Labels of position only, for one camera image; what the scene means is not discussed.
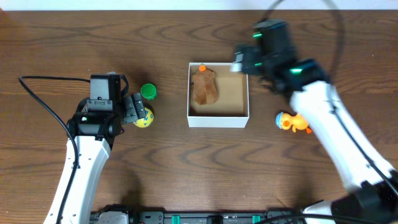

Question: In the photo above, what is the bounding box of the orange rubber duck toy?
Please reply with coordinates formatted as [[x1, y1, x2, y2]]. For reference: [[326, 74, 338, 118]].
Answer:
[[275, 111, 312, 134]]

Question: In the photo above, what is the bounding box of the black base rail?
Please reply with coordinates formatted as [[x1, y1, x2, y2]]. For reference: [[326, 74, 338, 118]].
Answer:
[[89, 204, 300, 224]]

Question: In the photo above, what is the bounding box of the white cardboard box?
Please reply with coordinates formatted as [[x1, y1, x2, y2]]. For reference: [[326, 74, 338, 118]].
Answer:
[[187, 62, 250, 128]]

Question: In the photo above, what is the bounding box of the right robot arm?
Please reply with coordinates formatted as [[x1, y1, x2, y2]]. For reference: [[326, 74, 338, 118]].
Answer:
[[231, 19, 397, 223]]

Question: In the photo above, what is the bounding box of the green ridged toy ball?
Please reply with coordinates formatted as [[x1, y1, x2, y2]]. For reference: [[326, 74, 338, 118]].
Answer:
[[141, 83, 157, 100]]

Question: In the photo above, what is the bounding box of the yellow ball with blue letters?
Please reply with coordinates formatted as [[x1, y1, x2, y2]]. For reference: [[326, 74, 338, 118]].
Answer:
[[133, 107, 154, 128]]

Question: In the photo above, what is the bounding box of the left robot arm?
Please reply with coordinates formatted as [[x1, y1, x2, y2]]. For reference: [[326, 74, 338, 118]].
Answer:
[[45, 93, 147, 223]]

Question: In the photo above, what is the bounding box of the brown plush toy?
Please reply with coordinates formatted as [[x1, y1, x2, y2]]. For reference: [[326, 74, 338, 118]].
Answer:
[[192, 64, 218, 105]]

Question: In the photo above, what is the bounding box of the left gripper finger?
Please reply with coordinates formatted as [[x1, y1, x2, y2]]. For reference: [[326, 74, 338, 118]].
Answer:
[[131, 93, 146, 119], [123, 96, 138, 124]]

